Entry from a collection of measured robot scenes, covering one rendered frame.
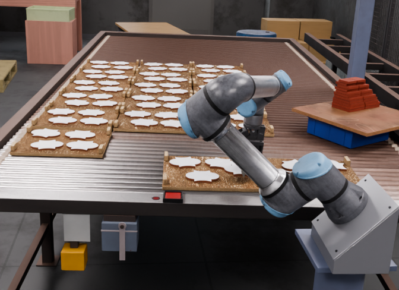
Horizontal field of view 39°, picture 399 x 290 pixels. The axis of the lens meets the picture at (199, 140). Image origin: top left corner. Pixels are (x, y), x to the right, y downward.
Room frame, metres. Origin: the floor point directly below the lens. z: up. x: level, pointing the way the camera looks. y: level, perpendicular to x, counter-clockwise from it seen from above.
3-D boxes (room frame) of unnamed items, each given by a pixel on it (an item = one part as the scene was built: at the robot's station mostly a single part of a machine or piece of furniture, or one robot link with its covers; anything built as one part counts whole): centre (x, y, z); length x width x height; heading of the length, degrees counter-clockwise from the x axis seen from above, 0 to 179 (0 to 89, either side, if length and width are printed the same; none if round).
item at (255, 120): (2.17, -0.21, 1.19); 0.08 x 0.08 x 0.05
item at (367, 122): (2.90, -0.84, 1.03); 0.50 x 0.50 x 0.02; 37
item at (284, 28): (9.64, -1.61, 0.37); 1.27 x 0.91 x 0.75; 97
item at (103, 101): (3.30, 0.67, 0.94); 0.41 x 0.35 x 0.04; 92
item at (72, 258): (1.97, 0.47, 0.74); 0.09 x 0.08 x 0.24; 92
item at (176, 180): (2.24, -0.06, 0.93); 0.41 x 0.35 x 0.02; 93
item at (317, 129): (2.86, -0.78, 0.97); 0.31 x 0.31 x 0.10; 37
